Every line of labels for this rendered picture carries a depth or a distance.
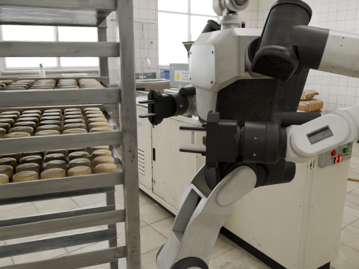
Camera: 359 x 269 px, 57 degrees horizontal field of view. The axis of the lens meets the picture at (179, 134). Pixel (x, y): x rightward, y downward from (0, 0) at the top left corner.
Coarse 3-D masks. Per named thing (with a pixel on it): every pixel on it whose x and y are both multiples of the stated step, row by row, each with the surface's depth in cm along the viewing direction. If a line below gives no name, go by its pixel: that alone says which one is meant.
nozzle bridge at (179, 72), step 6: (174, 66) 217; (180, 66) 211; (186, 66) 205; (174, 72) 218; (180, 72) 211; (186, 72) 205; (174, 78) 219; (180, 78) 212; (186, 78) 206; (174, 84) 220; (180, 84) 213; (186, 84) 207; (186, 114) 211
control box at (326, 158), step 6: (348, 144) 167; (330, 150) 159; (336, 150) 162; (342, 150) 165; (348, 150) 168; (318, 156) 160; (324, 156) 158; (330, 156) 160; (336, 156) 163; (342, 156) 166; (348, 156) 169; (318, 162) 160; (324, 162) 159; (330, 162) 161; (336, 162) 164
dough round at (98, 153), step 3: (99, 150) 88; (102, 150) 88; (105, 150) 88; (93, 153) 86; (96, 153) 86; (99, 153) 86; (102, 153) 86; (105, 153) 86; (108, 153) 86; (93, 156) 85; (96, 156) 84; (99, 156) 84; (111, 156) 87; (93, 159) 85
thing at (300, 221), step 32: (256, 192) 192; (288, 192) 172; (320, 192) 167; (224, 224) 223; (256, 224) 196; (288, 224) 175; (320, 224) 173; (256, 256) 204; (288, 256) 177; (320, 256) 179
